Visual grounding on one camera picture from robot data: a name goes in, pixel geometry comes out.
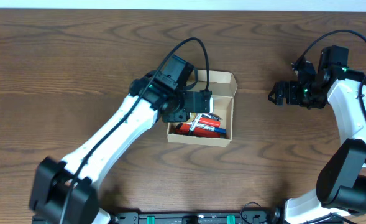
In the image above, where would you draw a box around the blue marker pen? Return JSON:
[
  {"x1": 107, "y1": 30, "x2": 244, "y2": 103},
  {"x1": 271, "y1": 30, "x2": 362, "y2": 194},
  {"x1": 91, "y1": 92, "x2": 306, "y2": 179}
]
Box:
[{"x1": 196, "y1": 123, "x2": 227, "y2": 134}]

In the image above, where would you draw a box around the black marker pen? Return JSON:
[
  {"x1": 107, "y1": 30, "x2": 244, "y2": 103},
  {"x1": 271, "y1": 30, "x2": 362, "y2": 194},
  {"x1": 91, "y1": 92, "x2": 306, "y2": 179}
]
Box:
[{"x1": 186, "y1": 113, "x2": 203, "y2": 136}]

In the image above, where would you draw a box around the red utility knife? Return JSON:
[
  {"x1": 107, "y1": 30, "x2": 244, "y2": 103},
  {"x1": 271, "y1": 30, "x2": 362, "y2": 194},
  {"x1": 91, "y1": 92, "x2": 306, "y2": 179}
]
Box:
[{"x1": 175, "y1": 123, "x2": 221, "y2": 138}]

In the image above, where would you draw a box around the left black cable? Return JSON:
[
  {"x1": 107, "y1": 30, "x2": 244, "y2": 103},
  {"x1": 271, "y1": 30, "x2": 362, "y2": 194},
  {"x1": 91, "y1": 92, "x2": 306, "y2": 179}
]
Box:
[{"x1": 58, "y1": 37, "x2": 213, "y2": 224}]

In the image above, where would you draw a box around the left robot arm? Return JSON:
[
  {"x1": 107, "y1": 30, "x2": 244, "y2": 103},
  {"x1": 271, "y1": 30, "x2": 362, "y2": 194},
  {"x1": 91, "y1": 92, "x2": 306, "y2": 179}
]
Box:
[{"x1": 29, "y1": 55, "x2": 198, "y2": 223}]

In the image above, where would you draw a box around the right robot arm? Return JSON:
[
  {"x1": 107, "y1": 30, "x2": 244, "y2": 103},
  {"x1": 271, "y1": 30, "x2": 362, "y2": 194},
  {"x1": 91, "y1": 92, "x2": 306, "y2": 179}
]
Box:
[{"x1": 268, "y1": 45, "x2": 366, "y2": 223}]

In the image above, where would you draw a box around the open cardboard box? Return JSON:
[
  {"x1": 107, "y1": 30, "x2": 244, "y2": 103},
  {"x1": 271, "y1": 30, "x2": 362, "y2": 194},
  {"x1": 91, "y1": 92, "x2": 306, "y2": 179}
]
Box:
[{"x1": 167, "y1": 70, "x2": 237, "y2": 147}]

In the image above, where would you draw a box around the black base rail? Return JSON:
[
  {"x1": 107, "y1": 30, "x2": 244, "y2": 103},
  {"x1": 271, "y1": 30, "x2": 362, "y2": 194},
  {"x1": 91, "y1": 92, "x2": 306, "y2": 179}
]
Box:
[{"x1": 109, "y1": 210, "x2": 282, "y2": 224}]

